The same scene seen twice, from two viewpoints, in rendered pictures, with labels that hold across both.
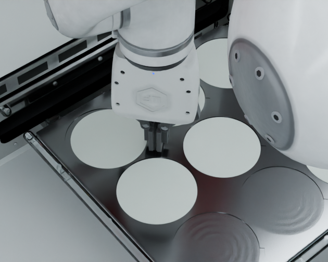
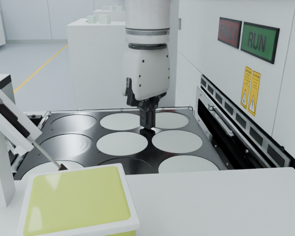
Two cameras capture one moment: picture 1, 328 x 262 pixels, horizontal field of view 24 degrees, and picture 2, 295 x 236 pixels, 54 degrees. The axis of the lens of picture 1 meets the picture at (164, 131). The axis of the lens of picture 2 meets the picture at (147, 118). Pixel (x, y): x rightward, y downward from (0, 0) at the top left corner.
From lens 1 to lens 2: 116 cm
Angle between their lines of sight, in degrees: 92
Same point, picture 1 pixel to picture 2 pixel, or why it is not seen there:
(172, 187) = (118, 124)
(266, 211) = (68, 139)
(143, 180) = (131, 120)
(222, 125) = (136, 148)
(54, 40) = (217, 81)
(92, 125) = (179, 119)
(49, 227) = not seen: hidden behind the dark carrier
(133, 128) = (165, 126)
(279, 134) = not seen: outside the picture
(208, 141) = (130, 140)
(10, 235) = not seen: hidden behind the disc
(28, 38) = (214, 67)
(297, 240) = (41, 139)
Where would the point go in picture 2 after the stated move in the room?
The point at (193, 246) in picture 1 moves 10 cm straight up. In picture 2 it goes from (83, 119) to (79, 77)
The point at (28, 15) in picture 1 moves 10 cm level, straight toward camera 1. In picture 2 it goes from (216, 52) to (173, 49)
